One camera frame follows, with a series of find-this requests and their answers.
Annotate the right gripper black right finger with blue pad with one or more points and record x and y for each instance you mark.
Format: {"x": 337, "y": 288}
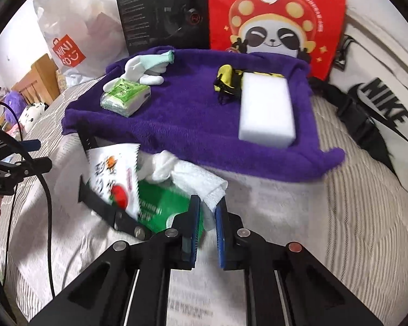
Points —
{"x": 284, "y": 285}

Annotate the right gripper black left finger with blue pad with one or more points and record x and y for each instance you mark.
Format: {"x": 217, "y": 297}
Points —
{"x": 128, "y": 284}

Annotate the white snack packet tomato print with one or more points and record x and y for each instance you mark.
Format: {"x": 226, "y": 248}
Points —
{"x": 113, "y": 175}

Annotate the green wipes packet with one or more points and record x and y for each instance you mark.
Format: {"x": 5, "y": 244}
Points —
{"x": 155, "y": 206}

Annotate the green tissue pack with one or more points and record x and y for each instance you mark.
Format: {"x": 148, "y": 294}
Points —
{"x": 125, "y": 97}

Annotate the white wet wipe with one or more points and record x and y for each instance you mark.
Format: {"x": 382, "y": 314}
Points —
{"x": 164, "y": 167}

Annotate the white and mint glove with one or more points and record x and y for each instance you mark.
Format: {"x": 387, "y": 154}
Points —
{"x": 145, "y": 69}

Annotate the white foam sponge block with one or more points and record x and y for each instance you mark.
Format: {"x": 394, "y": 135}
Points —
{"x": 266, "y": 115}

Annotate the yellow pouch with black straps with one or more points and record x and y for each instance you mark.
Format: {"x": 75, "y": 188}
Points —
{"x": 229, "y": 82}

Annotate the white plush toy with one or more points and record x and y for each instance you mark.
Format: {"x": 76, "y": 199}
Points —
{"x": 31, "y": 115}

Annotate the purple plush toy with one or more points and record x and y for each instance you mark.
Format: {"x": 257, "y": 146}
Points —
{"x": 17, "y": 103}

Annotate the newspaper sheet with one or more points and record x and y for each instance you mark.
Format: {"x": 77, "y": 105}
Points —
{"x": 50, "y": 248}

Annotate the wooden furniture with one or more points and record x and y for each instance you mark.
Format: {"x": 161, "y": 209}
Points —
{"x": 40, "y": 83}

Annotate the white Miniso plastic bag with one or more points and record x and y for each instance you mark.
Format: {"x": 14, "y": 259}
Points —
{"x": 83, "y": 37}

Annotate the purple fleece towel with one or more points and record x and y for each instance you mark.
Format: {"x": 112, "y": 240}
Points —
{"x": 183, "y": 116}

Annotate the black headset box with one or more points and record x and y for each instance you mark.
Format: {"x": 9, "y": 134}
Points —
{"x": 183, "y": 24}

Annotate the white Nike waist bag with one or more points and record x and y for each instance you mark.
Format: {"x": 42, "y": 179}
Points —
{"x": 368, "y": 85}

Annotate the red panda paper bag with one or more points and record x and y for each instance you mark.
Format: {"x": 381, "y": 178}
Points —
{"x": 306, "y": 29}

